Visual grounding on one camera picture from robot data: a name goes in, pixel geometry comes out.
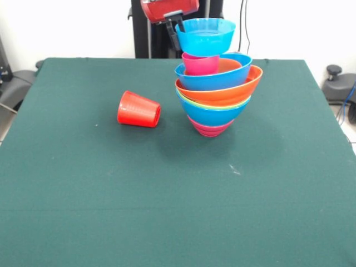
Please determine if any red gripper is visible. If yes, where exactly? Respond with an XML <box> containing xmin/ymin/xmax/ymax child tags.
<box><xmin>140</xmin><ymin>0</ymin><xmax>201</xmax><ymax>52</ymax></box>

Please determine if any small blue flat-bottomed bowl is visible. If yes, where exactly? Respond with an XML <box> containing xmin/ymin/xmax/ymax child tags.
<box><xmin>175</xmin><ymin>18</ymin><xmax>237</xmax><ymax>56</ymax></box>

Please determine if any pink plastic cup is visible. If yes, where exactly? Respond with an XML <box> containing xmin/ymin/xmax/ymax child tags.
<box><xmin>181</xmin><ymin>52</ymin><xmax>221</xmax><ymax>76</ymax></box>

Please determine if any large blue plastic bowl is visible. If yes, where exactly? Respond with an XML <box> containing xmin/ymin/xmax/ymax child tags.
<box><xmin>174</xmin><ymin>53</ymin><xmax>253</xmax><ymax>91</ymax></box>
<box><xmin>175</xmin><ymin>93</ymin><xmax>253</xmax><ymax>127</ymax></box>

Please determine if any small orange flat-bottomed bowl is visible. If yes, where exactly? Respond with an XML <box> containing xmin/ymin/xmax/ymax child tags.
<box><xmin>183</xmin><ymin>57</ymin><xmax>242</xmax><ymax>76</ymax></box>

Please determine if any large orange plastic bowl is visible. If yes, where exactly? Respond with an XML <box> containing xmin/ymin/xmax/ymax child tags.
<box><xmin>174</xmin><ymin>64</ymin><xmax>264</xmax><ymax>106</ymax></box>

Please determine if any green plastic bowl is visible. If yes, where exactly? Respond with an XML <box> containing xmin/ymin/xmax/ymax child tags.
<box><xmin>177</xmin><ymin>93</ymin><xmax>252</xmax><ymax>110</ymax></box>

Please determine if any red plastic cup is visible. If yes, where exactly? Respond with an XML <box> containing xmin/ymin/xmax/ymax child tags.
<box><xmin>117</xmin><ymin>90</ymin><xmax>162</xmax><ymax>128</ymax></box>

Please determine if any pink plastic bowl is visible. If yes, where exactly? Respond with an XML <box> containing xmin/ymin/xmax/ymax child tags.
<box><xmin>187</xmin><ymin>115</ymin><xmax>236</xmax><ymax>138</ymax></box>

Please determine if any black stand base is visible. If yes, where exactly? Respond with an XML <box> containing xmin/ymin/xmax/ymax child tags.
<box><xmin>322</xmin><ymin>64</ymin><xmax>356</xmax><ymax>105</ymax></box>
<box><xmin>0</xmin><ymin>69</ymin><xmax>37</xmax><ymax>108</ymax></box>

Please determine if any dark green tablecloth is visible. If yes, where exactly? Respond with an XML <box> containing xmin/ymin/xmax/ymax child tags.
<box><xmin>0</xmin><ymin>57</ymin><xmax>356</xmax><ymax>267</ymax></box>

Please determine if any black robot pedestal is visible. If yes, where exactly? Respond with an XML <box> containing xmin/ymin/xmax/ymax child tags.
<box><xmin>127</xmin><ymin>0</ymin><xmax>225</xmax><ymax>60</ymax></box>

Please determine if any black wall cable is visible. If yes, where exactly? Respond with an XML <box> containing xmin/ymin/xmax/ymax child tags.
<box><xmin>233</xmin><ymin>0</ymin><xmax>251</xmax><ymax>55</ymax></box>

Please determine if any blue cable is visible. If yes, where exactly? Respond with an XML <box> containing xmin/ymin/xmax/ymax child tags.
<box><xmin>337</xmin><ymin>83</ymin><xmax>356</xmax><ymax>123</ymax></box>

